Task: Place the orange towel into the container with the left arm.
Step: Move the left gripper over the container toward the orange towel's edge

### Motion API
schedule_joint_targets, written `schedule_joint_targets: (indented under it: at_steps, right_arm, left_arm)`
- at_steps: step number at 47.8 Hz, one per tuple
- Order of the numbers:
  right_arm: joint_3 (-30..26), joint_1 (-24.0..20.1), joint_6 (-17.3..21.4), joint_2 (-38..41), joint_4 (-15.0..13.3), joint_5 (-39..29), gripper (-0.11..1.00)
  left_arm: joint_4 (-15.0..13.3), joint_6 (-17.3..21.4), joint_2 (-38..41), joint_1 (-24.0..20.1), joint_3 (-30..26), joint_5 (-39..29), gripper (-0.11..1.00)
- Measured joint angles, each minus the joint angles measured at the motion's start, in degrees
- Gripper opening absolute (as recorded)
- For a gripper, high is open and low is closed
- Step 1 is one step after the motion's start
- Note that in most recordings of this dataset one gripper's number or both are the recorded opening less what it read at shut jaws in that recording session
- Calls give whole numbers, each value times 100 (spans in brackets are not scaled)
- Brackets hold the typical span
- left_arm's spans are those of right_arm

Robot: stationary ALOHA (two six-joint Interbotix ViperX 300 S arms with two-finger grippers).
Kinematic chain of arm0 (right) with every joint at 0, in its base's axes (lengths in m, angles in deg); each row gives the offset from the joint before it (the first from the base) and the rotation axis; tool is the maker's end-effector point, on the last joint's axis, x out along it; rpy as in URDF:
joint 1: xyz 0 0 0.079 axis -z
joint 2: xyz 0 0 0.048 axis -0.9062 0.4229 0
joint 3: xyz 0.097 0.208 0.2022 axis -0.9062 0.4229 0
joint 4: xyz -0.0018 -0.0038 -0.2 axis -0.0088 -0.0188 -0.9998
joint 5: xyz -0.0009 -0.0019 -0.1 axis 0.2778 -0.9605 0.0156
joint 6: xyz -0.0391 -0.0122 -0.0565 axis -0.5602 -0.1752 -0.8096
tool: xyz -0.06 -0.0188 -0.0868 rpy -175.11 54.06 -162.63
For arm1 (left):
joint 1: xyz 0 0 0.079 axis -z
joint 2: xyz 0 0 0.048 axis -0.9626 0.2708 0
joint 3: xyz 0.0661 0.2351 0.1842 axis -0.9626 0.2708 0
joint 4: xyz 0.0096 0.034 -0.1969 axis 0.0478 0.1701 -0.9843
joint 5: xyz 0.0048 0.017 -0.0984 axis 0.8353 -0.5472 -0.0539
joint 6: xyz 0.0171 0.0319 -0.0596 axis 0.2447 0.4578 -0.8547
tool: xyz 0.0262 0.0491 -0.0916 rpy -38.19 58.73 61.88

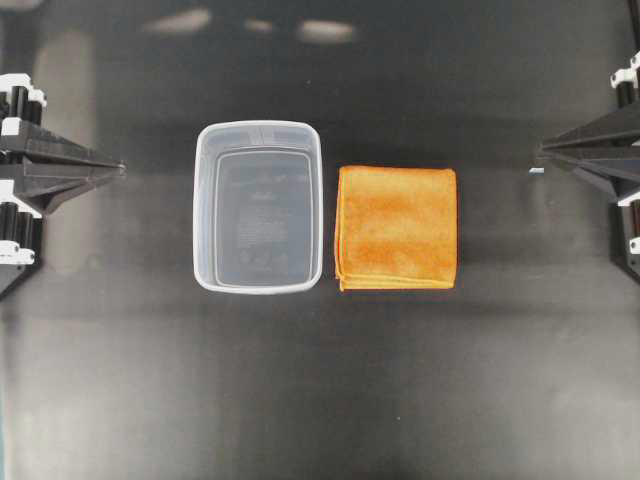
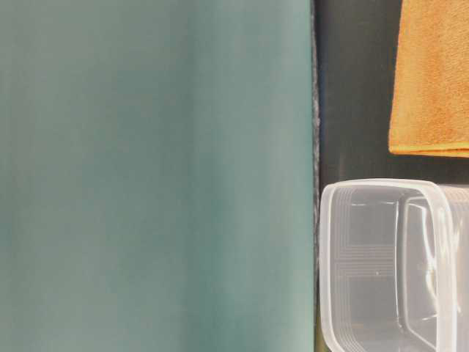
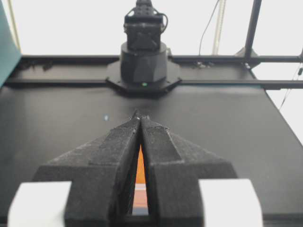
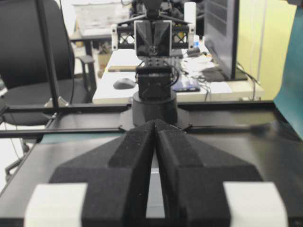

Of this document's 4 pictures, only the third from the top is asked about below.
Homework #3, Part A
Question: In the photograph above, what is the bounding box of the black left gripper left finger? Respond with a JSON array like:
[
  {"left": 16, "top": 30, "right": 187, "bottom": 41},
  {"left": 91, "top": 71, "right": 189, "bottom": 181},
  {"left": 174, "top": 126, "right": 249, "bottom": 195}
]
[{"left": 33, "top": 111, "right": 141, "bottom": 227}]

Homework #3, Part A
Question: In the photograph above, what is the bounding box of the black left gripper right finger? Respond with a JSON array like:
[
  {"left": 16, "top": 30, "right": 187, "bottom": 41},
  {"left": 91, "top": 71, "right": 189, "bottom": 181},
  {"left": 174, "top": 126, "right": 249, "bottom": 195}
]
[{"left": 141, "top": 117, "right": 238, "bottom": 227}]

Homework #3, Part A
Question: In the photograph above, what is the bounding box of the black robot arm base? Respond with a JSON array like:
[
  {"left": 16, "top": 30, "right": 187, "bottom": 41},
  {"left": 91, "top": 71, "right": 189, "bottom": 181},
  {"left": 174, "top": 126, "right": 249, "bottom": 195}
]
[{"left": 106, "top": 0, "right": 182, "bottom": 93}]

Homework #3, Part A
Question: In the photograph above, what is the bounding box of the orange towel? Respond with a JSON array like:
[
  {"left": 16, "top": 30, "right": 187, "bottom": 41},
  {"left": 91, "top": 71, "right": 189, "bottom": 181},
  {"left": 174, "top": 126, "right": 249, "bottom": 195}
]
[{"left": 132, "top": 146, "right": 148, "bottom": 215}]

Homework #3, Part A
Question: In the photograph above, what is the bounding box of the teal panel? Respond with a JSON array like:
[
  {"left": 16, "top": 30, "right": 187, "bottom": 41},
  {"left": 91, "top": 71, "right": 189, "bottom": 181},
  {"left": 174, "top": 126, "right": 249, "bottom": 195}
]
[{"left": 0, "top": 2, "right": 22, "bottom": 87}]

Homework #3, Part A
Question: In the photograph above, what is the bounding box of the black frame rail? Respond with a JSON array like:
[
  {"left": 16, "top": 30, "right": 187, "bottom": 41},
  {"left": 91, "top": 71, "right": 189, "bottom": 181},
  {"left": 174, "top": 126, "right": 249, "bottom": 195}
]
[{"left": 4, "top": 79, "right": 303, "bottom": 90}]

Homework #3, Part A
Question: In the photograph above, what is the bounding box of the black aluminium frame post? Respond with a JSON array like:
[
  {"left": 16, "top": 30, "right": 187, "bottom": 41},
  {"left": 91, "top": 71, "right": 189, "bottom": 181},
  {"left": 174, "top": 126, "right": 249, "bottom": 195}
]
[{"left": 244, "top": 0, "right": 262, "bottom": 60}]

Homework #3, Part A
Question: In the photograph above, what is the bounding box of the black hanging cable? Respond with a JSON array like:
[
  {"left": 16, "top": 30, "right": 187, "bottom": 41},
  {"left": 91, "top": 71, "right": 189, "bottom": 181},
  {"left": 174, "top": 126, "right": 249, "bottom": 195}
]
[{"left": 198, "top": 0, "right": 221, "bottom": 55}]

